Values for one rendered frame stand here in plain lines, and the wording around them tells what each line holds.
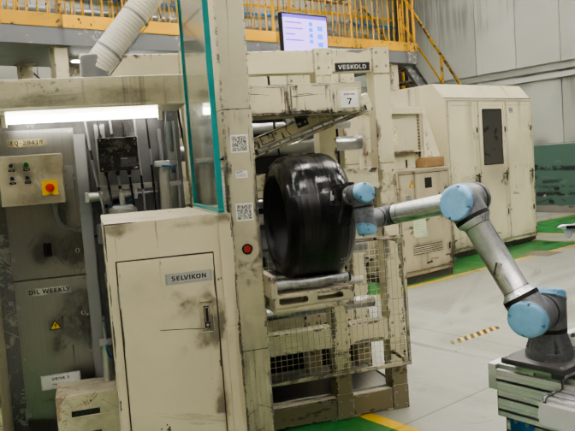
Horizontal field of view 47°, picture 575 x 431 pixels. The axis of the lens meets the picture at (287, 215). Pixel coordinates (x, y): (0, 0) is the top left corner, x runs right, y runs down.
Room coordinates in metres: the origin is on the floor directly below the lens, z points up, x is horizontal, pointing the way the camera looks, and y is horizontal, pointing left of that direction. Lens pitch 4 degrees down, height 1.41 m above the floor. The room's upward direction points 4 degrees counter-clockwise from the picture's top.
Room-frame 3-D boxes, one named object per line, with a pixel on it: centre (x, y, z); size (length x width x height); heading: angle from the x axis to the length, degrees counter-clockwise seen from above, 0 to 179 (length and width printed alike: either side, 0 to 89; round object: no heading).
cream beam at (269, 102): (3.30, -0.08, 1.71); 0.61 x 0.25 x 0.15; 106
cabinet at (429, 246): (7.59, -1.37, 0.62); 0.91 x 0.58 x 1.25; 128
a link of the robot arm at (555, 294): (2.15, -0.83, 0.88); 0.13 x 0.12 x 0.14; 140
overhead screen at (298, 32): (6.78, -0.30, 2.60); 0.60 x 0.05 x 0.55; 128
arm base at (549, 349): (2.16, -0.83, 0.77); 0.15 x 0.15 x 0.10
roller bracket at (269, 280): (2.93, 0.13, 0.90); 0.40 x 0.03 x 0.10; 16
